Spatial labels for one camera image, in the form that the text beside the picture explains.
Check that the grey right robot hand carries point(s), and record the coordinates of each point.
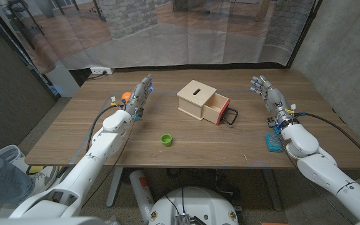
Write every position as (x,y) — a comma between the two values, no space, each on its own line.
(275,100)

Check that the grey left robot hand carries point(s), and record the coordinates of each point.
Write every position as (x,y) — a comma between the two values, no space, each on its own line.
(136,97)

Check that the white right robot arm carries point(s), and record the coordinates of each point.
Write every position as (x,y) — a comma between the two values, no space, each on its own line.
(317,168)

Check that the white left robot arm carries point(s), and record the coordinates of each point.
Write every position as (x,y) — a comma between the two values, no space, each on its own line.
(105,143)

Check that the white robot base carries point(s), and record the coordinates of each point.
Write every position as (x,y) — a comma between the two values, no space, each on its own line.
(195,203)

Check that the green cup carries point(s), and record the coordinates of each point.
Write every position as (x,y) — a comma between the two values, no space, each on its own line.
(166,140)

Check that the wooden drawer with red front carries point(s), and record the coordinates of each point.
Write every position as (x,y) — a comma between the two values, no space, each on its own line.
(214,109)

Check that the orange ball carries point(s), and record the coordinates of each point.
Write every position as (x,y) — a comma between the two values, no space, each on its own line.
(125,96)

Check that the white power strip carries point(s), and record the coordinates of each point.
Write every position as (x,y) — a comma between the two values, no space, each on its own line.
(100,70)

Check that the wooden box with slot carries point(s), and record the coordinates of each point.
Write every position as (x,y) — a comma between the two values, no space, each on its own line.
(195,97)

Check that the printed backdrop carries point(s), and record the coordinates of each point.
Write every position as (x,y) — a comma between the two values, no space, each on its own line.
(167,40)

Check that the wooden table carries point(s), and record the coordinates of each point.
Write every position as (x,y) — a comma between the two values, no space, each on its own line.
(76,156)

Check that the grey table leg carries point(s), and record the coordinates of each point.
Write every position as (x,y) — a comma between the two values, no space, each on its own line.
(272,187)
(113,187)

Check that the white cylinder with orange label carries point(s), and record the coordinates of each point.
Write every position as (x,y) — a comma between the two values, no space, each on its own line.
(141,190)

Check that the person's leg in jeans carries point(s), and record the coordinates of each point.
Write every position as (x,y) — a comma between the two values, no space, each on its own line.
(2,181)

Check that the black backdrop frame pole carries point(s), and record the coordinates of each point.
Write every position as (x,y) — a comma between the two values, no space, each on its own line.
(12,36)
(303,32)

